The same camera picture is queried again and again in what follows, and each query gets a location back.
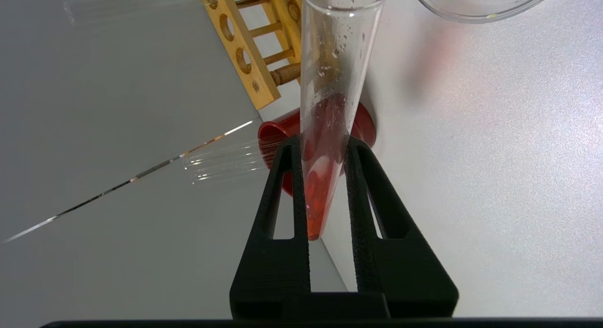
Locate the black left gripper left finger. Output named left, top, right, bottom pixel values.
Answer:
left=229, top=134, right=312, bottom=318

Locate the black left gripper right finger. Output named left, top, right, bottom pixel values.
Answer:
left=347, top=136, right=459, bottom=318

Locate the glass tube with red-orange liquid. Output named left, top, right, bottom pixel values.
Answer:
left=299, top=0, right=388, bottom=242

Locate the empty clear glass tube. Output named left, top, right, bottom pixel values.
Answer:
left=182, top=139, right=284, bottom=186

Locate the wooden test tube rack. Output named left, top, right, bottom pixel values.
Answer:
left=196, top=0, right=305, bottom=111

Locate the dark red plastic cup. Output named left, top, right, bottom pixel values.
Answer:
left=257, top=102, right=377, bottom=197

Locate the clear glass spouted dish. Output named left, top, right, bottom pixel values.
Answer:
left=408, top=0, right=562, bottom=25

